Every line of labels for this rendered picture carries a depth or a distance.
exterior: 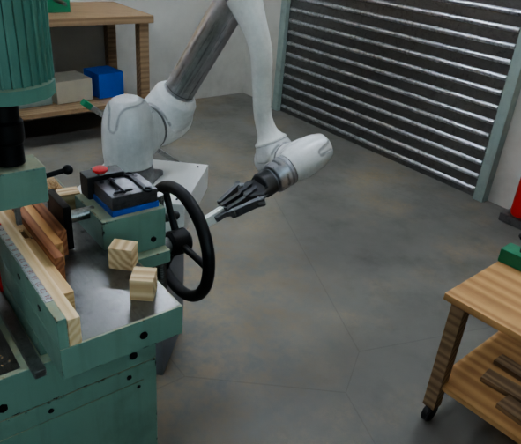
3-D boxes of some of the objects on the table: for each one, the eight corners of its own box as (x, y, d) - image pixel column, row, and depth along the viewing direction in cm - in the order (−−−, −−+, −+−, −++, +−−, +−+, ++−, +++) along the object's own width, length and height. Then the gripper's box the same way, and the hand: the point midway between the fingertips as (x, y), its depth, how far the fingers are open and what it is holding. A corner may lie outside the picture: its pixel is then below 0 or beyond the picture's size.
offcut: (115, 258, 106) (114, 238, 104) (137, 261, 106) (137, 240, 104) (108, 268, 103) (107, 247, 101) (132, 271, 102) (131, 250, 100)
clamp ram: (104, 240, 110) (101, 199, 106) (67, 250, 106) (63, 208, 102) (86, 221, 116) (83, 181, 112) (50, 230, 112) (45, 189, 108)
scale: (53, 300, 84) (53, 299, 84) (44, 303, 84) (44, 302, 84) (-32, 179, 118) (-32, 178, 118) (-38, 180, 118) (-38, 180, 117)
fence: (70, 347, 84) (66, 318, 81) (58, 351, 83) (55, 321, 80) (-33, 193, 124) (-37, 170, 122) (-41, 195, 123) (-45, 172, 121)
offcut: (78, 201, 125) (76, 186, 123) (81, 208, 122) (80, 192, 120) (56, 204, 123) (55, 188, 121) (60, 211, 120) (58, 196, 118)
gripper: (254, 160, 158) (185, 203, 149) (283, 177, 149) (212, 224, 141) (259, 181, 163) (193, 224, 154) (288, 198, 154) (219, 246, 145)
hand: (212, 218), depth 149 cm, fingers closed
